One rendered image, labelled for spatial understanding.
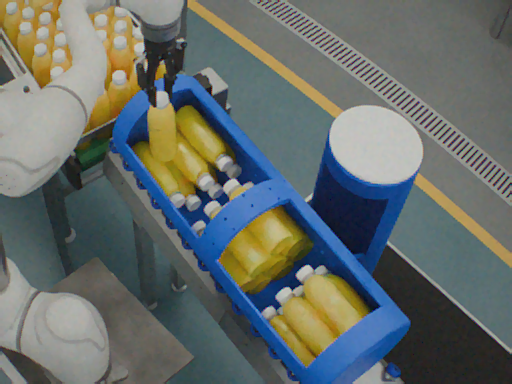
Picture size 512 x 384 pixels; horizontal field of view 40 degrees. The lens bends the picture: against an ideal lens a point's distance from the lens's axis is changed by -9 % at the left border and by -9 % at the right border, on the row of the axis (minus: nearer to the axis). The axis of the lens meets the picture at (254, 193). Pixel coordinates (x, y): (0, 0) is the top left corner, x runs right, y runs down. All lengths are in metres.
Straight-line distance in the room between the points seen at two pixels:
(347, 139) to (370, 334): 0.70
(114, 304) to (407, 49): 2.56
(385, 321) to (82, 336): 0.65
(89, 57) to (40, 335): 0.59
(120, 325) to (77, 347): 0.31
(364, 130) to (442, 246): 1.22
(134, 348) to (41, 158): 0.82
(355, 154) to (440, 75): 1.88
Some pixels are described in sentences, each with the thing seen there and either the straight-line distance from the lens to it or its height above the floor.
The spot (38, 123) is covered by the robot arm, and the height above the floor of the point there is 1.85.
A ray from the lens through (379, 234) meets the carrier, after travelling 2.30.
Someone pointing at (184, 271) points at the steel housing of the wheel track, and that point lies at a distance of 2.03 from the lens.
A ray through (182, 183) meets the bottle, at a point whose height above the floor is 1.04.
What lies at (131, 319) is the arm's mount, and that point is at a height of 1.01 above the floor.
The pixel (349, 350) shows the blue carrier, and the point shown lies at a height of 1.22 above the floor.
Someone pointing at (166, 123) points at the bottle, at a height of 1.25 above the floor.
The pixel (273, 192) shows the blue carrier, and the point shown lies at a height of 1.23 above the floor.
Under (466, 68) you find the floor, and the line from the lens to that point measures 4.01.
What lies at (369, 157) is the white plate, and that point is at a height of 1.04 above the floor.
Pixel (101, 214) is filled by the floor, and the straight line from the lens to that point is 3.16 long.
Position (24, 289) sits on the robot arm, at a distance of 1.58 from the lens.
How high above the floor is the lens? 2.66
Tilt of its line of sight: 56 degrees down
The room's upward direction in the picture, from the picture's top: 9 degrees clockwise
